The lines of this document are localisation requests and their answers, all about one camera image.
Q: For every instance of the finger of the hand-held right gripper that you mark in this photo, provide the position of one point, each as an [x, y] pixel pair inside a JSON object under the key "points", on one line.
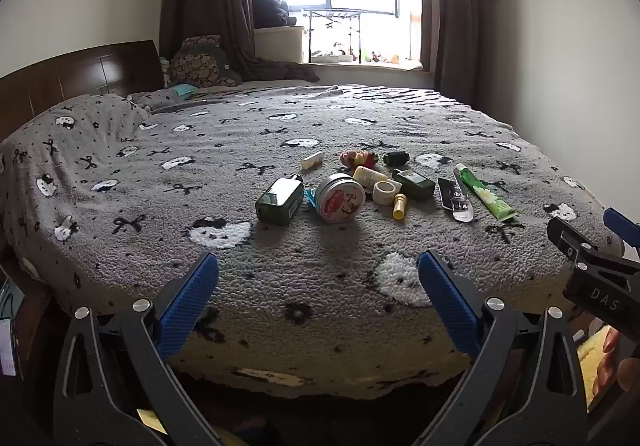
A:
{"points": [[622, 226], [567, 236]]}

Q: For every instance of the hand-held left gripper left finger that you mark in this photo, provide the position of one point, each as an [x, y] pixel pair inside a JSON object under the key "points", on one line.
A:
{"points": [[192, 298]]}

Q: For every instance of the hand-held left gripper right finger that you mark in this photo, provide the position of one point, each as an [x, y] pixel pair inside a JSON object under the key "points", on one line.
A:
{"points": [[447, 298]]}

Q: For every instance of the small yellow bottle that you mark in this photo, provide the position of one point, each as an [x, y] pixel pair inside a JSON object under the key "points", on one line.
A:
{"points": [[400, 207]]}

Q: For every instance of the person's right hand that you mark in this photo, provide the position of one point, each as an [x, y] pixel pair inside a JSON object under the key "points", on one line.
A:
{"points": [[611, 356]]}

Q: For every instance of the yellow cloth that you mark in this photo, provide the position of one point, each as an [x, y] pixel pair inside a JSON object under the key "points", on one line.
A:
{"points": [[590, 361]]}

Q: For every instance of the white flat packet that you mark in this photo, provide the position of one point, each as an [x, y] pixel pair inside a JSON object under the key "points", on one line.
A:
{"points": [[465, 213]]}

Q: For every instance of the green tube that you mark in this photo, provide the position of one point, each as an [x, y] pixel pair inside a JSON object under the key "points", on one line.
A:
{"points": [[482, 193]]}

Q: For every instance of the black sachet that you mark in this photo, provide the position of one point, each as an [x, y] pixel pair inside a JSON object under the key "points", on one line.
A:
{"points": [[451, 193]]}

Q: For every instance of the square dark green bottle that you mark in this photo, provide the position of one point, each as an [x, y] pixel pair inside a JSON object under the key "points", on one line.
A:
{"points": [[414, 182]]}

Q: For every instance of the grey printed blanket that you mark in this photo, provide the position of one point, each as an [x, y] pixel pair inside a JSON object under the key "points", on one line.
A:
{"points": [[310, 266]]}

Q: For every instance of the large green glass bottle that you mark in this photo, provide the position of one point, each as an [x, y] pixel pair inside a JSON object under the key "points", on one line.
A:
{"points": [[279, 201]]}

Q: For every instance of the round pink tin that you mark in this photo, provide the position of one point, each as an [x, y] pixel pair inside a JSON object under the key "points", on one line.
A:
{"points": [[341, 198]]}

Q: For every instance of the yellow bottle with white cap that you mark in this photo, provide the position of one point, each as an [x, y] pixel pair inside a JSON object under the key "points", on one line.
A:
{"points": [[367, 175]]}

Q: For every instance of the small dark green bottle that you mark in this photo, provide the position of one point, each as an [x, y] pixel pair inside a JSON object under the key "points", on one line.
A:
{"points": [[396, 158]]}

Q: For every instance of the small teal sachet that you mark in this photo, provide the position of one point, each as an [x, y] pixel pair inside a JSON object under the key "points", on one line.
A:
{"points": [[309, 198]]}

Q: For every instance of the colourful plush toy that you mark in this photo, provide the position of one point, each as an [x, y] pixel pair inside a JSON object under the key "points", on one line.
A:
{"points": [[357, 158]]}

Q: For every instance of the small white tube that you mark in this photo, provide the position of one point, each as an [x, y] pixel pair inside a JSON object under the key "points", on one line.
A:
{"points": [[312, 160]]}

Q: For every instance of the dark flat device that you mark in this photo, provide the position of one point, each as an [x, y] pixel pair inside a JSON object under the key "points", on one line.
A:
{"points": [[7, 346]]}

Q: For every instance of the grey dotted pillow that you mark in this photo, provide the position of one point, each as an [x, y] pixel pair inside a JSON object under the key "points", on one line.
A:
{"points": [[155, 99]]}

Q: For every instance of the teal packet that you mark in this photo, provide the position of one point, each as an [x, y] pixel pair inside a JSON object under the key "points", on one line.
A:
{"points": [[182, 90]]}

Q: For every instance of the patterned dark cushion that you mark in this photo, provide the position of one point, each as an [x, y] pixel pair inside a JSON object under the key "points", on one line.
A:
{"points": [[195, 64]]}

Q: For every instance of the wooden headboard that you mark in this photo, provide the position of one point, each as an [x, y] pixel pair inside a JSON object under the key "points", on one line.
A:
{"points": [[75, 71]]}

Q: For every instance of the white storage box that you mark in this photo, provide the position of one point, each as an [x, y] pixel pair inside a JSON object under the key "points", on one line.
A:
{"points": [[277, 44]]}

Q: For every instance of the row of small figurines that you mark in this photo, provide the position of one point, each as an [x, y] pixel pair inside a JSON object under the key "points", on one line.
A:
{"points": [[340, 49]]}

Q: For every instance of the black metal rack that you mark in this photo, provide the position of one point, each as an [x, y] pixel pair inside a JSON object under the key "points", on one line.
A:
{"points": [[311, 26]]}

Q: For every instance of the dark cloth bundle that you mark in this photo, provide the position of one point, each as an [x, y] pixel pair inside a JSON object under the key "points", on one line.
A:
{"points": [[270, 11]]}

